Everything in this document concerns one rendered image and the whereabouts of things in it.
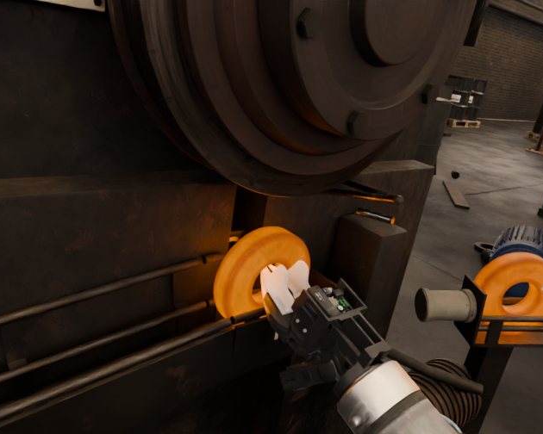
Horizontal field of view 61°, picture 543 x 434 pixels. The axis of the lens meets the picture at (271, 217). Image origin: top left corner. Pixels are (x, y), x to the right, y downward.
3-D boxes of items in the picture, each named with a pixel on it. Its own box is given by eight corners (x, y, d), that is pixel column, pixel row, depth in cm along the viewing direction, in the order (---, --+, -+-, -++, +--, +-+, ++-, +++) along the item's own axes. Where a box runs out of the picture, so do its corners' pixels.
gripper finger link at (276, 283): (276, 241, 65) (315, 288, 60) (261, 270, 68) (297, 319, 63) (258, 244, 63) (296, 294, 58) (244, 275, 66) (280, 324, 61)
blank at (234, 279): (213, 241, 61) (227, 251, 59) (300, 214, 70) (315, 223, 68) (212, 335, 68) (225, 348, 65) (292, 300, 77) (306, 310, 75)
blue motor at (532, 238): (475, 293, 246) (496, 234, 234) (489, 261, 293) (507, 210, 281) (539, 317, 233) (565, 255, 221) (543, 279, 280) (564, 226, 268)
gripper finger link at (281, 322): (284, 286, 65) (322, 334, 60) (280, 294, 66) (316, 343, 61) (259, 293, 62) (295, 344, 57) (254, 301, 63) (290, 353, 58)
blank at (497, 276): (484, 337, 90) (493, 349, 86) (457, 275, 84) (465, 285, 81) (561, 302, 88) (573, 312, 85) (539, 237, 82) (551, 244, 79)
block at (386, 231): (310, 326, 90) (335, 212, 82) (338, 316, 95) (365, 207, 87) (351, 358, 83) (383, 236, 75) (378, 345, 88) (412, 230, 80)
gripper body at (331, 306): (340, 274, 61) (403, 346, 55) (315, 316, 66) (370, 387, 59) (297, 285, 56) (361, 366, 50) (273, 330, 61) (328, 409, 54)
